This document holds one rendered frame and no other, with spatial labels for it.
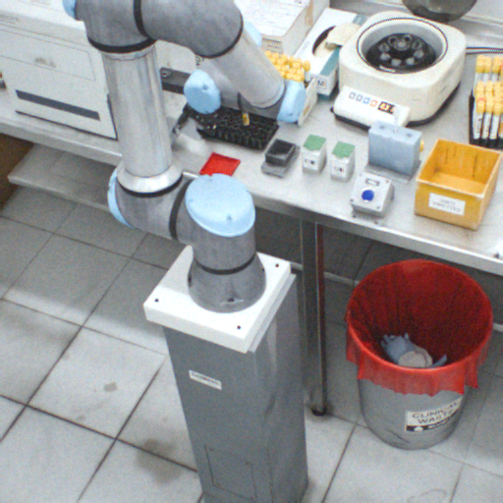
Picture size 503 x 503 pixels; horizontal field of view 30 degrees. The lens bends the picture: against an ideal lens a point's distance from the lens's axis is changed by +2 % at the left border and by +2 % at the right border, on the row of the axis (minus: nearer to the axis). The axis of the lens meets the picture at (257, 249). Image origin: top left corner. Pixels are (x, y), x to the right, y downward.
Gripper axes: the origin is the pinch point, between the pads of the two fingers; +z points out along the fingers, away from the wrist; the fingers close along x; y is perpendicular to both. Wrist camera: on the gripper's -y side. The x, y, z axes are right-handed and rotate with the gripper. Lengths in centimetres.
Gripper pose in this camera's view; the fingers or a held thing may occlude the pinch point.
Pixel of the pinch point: (178, 128)
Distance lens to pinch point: 206.0
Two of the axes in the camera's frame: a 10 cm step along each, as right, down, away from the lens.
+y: 8.2, 5.7, 0.9
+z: -3.9, 4.3, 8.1
